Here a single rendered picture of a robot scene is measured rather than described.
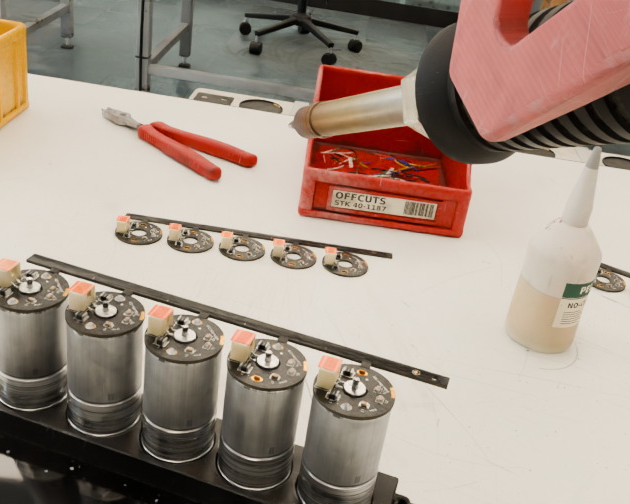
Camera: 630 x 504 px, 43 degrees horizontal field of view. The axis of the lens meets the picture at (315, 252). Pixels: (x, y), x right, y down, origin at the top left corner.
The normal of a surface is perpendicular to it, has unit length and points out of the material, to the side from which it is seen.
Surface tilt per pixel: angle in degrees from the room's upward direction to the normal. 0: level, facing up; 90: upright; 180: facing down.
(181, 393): 90
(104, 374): 90
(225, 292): 0
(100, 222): 0
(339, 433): 90
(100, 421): 90
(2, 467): 0
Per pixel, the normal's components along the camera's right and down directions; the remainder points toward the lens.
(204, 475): 0.14, -0.87
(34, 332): 0.41, 0.49
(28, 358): 0.16, 0.50
